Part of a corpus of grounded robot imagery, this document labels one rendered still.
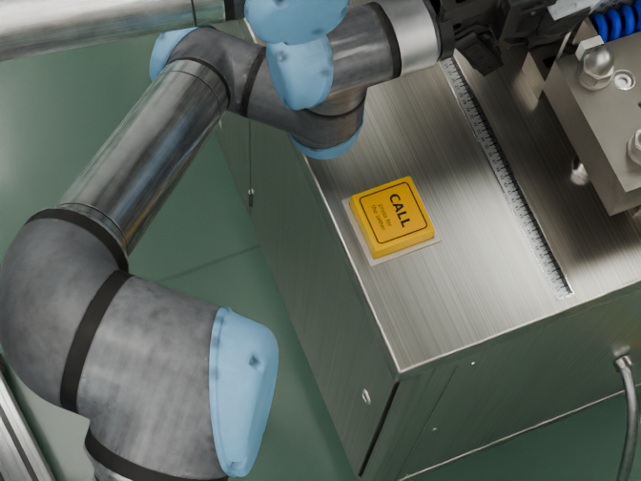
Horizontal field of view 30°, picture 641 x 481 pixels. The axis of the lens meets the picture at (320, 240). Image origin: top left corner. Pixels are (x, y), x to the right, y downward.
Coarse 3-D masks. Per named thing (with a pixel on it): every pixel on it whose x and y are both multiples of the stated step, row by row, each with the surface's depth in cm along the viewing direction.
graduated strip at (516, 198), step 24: (456, 72) 137; (456, 96) 136; (480, 120) 135; (480, 144) 133; (504, 168) 132; (504, 192) 131; (528, 216) 130; (528, 240) 129; (552, 264) 128; (552, 288) 127
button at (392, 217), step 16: (368, 192) 128; (384, 192) 128; (400, 192) 128; (416, 192) 128; (352, 208) 129; (368, 208) 127; (384, 208) 127; (400, 208) 127; (416, 208) 128; (368, 224) 127; (384, 224) 127; (400, 224) 127; (416, 224) 127; (432, 224) 127; (368, 240) 127; (384, 240) 126; (400, 240) 126; (416, 240) 127
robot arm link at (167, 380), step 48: (144, 288) 91; (96, 336) 88; (144, 336) 88; (192, 336) 88; (240, 336) 89; (96, 384) 88; (144, 384) 87; (192, 384) 87; (240, 384) 87; (96, 432) 90; (144, 432) 88; (192, 432) 87; (240, 432) 87; (96, 480) 92; (144, 480) 88; (192, 480) 89
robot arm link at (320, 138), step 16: (256, 80) 119; (256, 96) 119; (272, 96) 119; (256, 112) 120; (272, 112) 120; (288, 112) 119; (304, 112) 117; (352, 112) 116; (288, 128) 121; (304, 128) 119; (320, 128) 118; (336, 128) 118; (352, 128) 120; (304, 144) 123; (320, 144) 121; (336, 144) 122; (352, 144) 125
